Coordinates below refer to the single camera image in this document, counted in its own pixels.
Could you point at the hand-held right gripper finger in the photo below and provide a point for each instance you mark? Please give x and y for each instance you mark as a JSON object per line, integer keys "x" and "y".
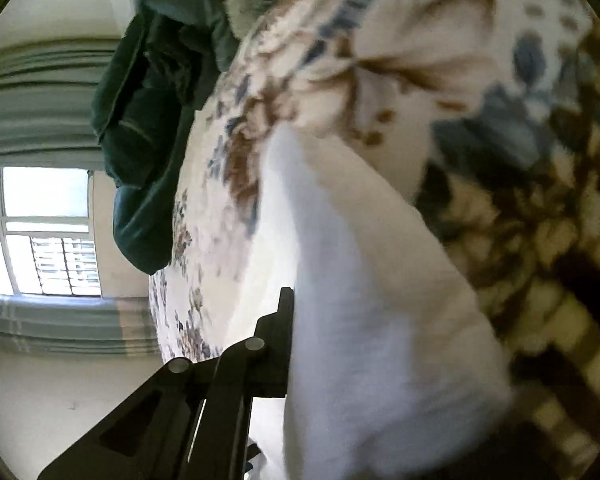
{"x": 275, "y": 355}

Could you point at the white pants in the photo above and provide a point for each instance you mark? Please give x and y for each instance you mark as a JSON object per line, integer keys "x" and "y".
{"x": 370, "y": 340}

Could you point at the dark green jacket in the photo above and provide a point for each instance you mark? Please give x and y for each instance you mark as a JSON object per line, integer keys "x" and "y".
{"x": 150, "y": 125}

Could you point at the window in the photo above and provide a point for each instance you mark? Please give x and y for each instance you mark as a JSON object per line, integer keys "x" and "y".
{"x": 35, "y": 230}

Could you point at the floral bed sheet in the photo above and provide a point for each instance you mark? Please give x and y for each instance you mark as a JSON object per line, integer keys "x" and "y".
{"x": 330, "y": 85}

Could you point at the dark checkered blanket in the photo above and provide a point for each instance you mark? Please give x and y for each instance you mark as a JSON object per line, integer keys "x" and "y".
{"x": 545, "y": 270}

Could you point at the striped grey curtain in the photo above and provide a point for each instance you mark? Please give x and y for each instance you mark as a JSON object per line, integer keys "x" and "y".
{"x": 40, "y": 105}

